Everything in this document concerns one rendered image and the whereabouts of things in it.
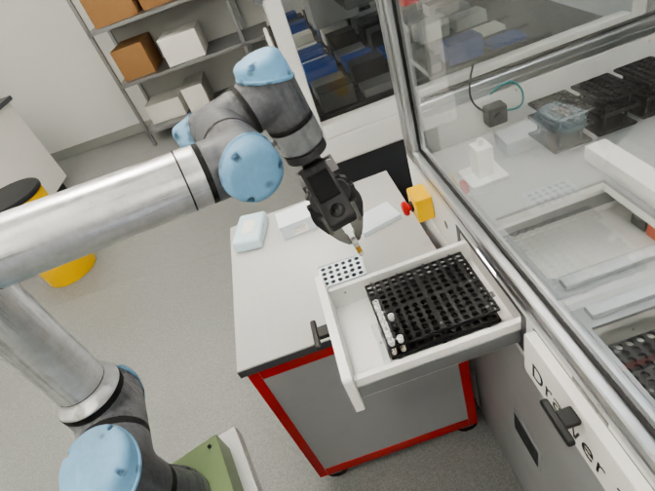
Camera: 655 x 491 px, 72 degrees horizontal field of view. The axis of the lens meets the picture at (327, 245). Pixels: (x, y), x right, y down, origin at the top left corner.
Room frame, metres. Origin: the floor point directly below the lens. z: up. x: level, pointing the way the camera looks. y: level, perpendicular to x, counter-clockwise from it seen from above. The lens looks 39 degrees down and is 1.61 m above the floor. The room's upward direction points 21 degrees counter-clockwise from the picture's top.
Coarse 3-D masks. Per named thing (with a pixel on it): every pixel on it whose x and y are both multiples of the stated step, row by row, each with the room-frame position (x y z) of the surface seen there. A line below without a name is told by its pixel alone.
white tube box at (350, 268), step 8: (352, 256) 0.92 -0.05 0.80; (360, 256) 0.91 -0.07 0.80; (328, 264) 0.93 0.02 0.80; (336, 264) 0.92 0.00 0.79; (344, 264) 0.91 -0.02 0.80; (352, 264) 0.90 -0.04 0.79; (360, 264) 0.88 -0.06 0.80; (320, 272) 0.91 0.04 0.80; (328, 272) 0.90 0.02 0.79; (336, 272) 0.89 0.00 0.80; (344, 272) 0.88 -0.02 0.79; (352, 272) 0.87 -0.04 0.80; (360, 272) 0.86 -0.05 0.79; (328, 280) 0.87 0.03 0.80; (336, 280) 0.86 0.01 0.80; (344, 280) 0.85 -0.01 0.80
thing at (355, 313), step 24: (408, 264) 0.72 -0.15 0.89; (480, 264) 0.67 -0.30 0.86; (336, 288) 0.73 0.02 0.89; (360, 288) 0.73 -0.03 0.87; (336, 312) 0.72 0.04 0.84; (360, 312) 0.69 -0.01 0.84; (504, 312) 0.55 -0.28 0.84; (360, 336) 0.63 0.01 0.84; (480, 336) 0.48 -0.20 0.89; (504, 336) 0.48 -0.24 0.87; (360, 360) 0.57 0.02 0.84; (408, 360) 0.49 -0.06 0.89; (432, 360) 0.48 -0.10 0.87; (456, 360) 0.48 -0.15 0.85; (360, 384) 0.49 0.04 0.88; (384, 384) 0.48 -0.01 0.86
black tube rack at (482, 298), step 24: (432, 264) 0.69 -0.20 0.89; (456, 264) 0.66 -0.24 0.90; (384, 288) 0.67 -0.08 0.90; (408, 288) 0.65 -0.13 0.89; (432, 288) 0.62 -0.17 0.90; (456, 288) 0.60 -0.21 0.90; (480, 288) 0.60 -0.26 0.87; (384, 312) 0.61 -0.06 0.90; (408, 312) 0.59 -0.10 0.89; (432, 312) 0.57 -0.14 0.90; (456, 312) 0.54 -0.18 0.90; (480, 312) 0.52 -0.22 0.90; (408, 336) 0.54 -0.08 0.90; (432, 336) 0.53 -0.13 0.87; (456, 336) 0.52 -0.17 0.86
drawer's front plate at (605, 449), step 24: (528, 336) 0.42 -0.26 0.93; (528, 360) 0.42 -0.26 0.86; (552, 360) 0.37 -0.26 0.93; (552, 384) 0.35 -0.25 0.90; (576, 408) 0.29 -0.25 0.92; (576, 432) 0.28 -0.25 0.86; (600, 432) 0.25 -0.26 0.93; (600, 456) 0.23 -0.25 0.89; (624, 456) 0.21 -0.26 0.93; (600, 480) 0.22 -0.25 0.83; (624, 480) 0.19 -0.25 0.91
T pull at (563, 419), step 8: (544, 400) 0.32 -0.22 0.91; (544, 408) 0.31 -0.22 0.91; (552, 408) 0.31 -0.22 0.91; (568, 408) 0.30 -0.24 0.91; (552, 416) 0.30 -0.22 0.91; (560, 416) 0.29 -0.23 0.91; (568, 416) 0.29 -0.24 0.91; (576, 416) 0.28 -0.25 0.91; (560, 424) 0.28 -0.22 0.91; (568, 424) 0.28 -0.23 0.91; (576, 424) 0.28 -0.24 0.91; (560, 432) 0.27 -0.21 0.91; (568, 432) 0.27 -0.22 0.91; (568, 440) 0.26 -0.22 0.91
